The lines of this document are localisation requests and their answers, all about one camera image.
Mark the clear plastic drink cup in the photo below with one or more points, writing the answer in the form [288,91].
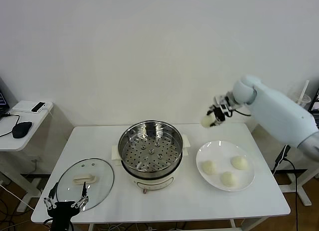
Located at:
[305,99]

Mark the cream electric cooking pot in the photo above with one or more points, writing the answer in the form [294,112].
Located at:
[154,183]

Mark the white drinking straw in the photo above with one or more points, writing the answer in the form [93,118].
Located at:
[304,90]

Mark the white phone with black screen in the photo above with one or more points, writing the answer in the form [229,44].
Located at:
[38,107]

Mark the white side table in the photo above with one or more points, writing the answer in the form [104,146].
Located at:
[10,144]
[302,191]

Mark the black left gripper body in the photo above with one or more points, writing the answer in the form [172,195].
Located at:
[61,213]

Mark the white steamed baozi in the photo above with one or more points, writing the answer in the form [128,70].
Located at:
[207,121]
[239,162]
[228,178]
[208,167]

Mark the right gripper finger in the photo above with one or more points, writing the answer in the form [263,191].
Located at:
[211,110]
[220,119]

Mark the dark laptop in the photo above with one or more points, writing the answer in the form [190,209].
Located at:
[316,99]
[3,101]

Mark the white round plate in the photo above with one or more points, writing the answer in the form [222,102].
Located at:
[224,151]

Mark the black floor bar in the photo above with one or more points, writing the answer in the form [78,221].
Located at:
[35,176]
[291,171]

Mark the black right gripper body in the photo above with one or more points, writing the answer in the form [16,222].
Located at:
[226,108]

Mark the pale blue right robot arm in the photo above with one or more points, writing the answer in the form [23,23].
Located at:
[279,111]

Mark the black computer mouse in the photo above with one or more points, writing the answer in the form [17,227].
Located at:
[22,129]

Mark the flat white box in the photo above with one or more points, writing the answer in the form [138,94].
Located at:
[21,107]

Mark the stainless steel steamer basket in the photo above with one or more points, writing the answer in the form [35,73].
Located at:
[149,156]

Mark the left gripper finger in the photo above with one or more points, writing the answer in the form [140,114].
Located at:
[49,201]
[83,199]

